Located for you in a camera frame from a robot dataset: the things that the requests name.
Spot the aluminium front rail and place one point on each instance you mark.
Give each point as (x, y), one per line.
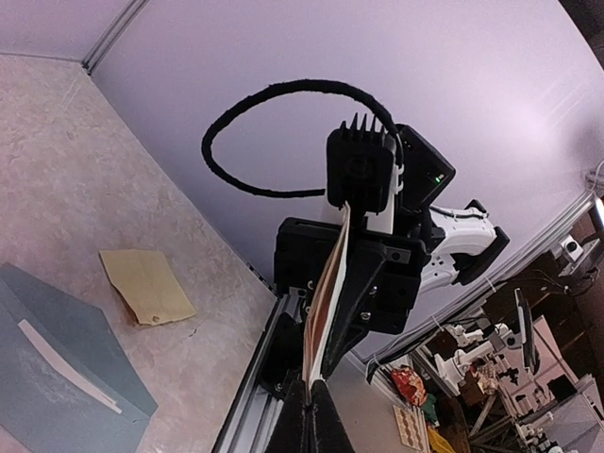
(254, 412)

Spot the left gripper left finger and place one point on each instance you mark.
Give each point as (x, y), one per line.
(290, 434)

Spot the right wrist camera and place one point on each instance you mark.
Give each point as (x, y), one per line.
(360, 161)

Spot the brown sticker sheet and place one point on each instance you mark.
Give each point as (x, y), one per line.
(412, 428)

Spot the blue envelope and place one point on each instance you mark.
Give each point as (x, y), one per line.
(66, 383)

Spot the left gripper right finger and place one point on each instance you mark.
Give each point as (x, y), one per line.
(326, 431)

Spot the lined letter paper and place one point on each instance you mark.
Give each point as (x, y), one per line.
(323, 306)

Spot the yellow paper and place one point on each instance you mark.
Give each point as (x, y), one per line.
(145, 280)

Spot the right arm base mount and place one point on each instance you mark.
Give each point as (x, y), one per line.
(282, 363)

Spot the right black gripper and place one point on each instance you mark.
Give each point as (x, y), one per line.
(382, 280)

